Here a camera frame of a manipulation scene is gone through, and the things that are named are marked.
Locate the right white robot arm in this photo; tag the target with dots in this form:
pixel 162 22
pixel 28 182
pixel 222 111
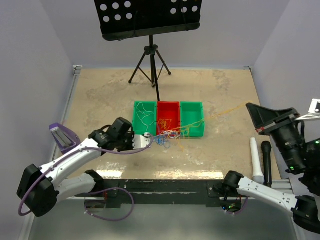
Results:
pixel 287 129

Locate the black cylinder tool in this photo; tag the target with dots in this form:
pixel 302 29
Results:
pixel 266 149

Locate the purple holder block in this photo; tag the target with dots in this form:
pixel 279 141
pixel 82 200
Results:
pixel 64 137

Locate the green bin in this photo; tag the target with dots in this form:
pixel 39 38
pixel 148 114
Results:
pixel 144 117
pixel 192 123

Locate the red bin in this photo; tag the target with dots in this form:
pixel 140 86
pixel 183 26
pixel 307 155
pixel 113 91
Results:
pixel 167 116

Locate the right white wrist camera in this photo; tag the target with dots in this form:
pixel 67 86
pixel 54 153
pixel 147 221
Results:
pixel 313 112

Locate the black music stand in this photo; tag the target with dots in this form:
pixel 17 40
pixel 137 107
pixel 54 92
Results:
pixel 127 19

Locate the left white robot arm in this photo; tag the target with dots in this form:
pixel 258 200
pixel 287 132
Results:
pixel 41 188

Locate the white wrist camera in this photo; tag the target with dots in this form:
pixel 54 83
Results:
pixel 313 112
pixel 142 141

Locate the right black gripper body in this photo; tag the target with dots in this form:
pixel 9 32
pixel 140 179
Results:
pixel 280 125

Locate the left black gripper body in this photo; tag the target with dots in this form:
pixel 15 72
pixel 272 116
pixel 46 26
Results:
pixel 125 142

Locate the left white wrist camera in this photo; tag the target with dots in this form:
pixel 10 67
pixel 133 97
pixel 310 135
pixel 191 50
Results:
pixel 142 141

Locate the white cylinder tool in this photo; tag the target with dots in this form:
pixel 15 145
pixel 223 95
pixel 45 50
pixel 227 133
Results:
pixel 257 174

